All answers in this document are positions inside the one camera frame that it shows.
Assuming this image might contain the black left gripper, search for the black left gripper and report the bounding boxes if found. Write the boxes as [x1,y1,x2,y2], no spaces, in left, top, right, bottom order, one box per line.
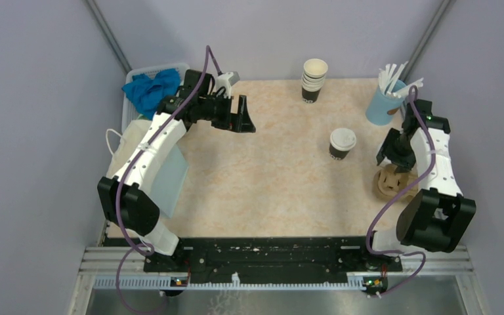
[198,91,255,133]

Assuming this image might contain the brown pulp carrier piece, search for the brown pulp carrier piece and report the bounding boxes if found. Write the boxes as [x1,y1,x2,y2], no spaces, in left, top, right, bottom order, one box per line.
[373,164,417,201]

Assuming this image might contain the translucent plastic cup lid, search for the translucent plastic cup lid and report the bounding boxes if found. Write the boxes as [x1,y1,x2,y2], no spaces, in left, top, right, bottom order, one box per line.
[329,128,357,152]

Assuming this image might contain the stack of paper cups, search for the stack of paper cups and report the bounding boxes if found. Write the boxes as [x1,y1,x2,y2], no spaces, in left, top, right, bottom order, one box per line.
[301,58,328,104]

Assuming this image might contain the light blue paper bag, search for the light blue paper bag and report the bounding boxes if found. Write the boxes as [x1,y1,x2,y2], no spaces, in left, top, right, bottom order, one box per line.
[106,119,188,218]

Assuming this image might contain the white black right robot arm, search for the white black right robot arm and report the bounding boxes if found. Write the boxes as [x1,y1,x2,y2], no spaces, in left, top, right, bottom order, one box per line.
[358,99,476,270]

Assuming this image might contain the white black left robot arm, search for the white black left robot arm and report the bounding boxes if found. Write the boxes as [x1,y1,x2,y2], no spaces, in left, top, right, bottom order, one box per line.
[97,70,256,271]

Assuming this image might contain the blue straw holder cup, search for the blue straw holder cup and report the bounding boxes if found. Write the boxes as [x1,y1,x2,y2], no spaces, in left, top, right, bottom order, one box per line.
[366,87,406,126]

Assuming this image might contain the white wrapped straws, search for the white wrapped straws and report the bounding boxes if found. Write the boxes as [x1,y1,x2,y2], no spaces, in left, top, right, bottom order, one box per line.
[377,61,424,98]

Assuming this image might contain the blue cloth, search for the blue cloth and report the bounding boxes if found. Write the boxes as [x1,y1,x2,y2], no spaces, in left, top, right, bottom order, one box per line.
[122,68,181,120]

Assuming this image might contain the white plastic basket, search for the white plastic basket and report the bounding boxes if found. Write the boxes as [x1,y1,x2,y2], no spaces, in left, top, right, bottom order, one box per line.
[121,62,189,133]

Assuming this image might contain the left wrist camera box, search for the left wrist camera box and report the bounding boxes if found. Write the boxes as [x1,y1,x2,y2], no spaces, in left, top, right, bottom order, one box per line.
[215,72,240,98]

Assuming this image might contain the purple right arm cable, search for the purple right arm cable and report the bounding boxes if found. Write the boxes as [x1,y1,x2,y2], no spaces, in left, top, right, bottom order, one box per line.
[365,85,436,299]

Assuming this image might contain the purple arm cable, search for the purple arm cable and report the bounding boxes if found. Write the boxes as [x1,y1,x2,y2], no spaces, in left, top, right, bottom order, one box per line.
[115,45,223,315]
[365,85,436,299]

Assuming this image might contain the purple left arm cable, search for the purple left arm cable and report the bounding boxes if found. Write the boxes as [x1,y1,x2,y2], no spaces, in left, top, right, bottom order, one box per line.
[115,45,223,315]

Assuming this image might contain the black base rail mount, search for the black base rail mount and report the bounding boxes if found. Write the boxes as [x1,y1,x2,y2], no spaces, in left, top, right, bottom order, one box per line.
[132,236,428,295]

